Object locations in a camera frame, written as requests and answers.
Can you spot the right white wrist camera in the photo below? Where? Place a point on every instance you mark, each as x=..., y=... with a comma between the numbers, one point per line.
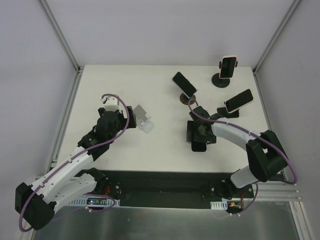
x=199, y=111

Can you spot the left aluminium frame post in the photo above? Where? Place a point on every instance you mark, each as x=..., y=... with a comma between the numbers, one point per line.
x=59, y=34

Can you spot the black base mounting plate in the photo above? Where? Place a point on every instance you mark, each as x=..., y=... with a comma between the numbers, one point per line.
x=145, y=189

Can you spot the left white cable duct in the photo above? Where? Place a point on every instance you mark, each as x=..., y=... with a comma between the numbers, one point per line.
x=91, y=201

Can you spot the black round clamp stand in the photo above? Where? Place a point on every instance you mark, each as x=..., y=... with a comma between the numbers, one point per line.
x=218, y=82

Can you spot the aluminium rail front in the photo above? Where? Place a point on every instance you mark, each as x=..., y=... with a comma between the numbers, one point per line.
x=277, y=191

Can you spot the black phone white case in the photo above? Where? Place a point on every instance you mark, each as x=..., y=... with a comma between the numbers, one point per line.
x=184, y=84

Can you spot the right white cable duct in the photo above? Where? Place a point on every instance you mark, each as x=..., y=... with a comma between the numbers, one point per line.
x=219, y=205

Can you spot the white phone stand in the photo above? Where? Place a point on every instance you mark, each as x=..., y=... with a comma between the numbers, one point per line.
x=143, y=120

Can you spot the left side aluminium rail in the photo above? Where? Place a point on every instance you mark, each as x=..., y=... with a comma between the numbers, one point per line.
x=57, y=144

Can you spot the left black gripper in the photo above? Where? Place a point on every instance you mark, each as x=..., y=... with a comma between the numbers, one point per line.
x=131, y=117

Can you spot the aluminium frame post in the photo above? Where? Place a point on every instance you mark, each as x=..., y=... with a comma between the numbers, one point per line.
x=276, y=35
x=59, y=34

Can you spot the white cable duct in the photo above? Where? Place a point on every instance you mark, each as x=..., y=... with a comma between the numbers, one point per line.
x=91, y=201
x=219, y=205

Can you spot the pink phone upright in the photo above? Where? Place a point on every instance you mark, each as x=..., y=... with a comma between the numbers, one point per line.
x=227, y=66

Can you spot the pink phone tilted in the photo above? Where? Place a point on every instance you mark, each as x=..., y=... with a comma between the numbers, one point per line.
x=244, y=97

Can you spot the black square base stand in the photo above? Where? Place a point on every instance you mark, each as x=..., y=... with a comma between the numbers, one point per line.
x=228, y=113

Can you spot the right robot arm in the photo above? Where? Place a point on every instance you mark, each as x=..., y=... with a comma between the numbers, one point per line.
x=265, y=154

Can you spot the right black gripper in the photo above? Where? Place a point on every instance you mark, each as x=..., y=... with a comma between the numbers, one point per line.
x=190, y=131

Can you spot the right aluminium frame post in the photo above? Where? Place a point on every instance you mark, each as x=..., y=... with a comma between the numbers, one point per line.
x=276, y=35

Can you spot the round brown base stand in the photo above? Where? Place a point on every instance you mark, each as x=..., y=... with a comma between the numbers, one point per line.
x=185, y=99

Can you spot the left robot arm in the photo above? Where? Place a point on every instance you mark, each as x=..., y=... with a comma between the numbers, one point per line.
x=38, y=202

